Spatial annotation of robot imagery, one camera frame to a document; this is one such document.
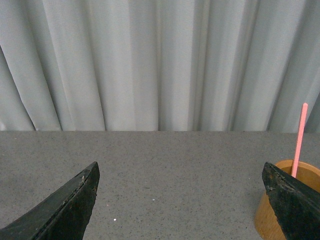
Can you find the white curtain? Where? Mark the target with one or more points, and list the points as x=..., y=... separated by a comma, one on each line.
x=159, y=65

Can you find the pink chopstick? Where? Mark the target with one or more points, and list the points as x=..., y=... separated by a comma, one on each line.
x=300, y=134

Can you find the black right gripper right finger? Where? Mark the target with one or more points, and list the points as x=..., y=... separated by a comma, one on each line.
x=295, y=204

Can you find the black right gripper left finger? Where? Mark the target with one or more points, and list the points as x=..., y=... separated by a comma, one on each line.
x=64, y=215

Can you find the wooden chopstick holder cup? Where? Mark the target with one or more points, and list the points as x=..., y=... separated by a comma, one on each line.
x=265, y=221

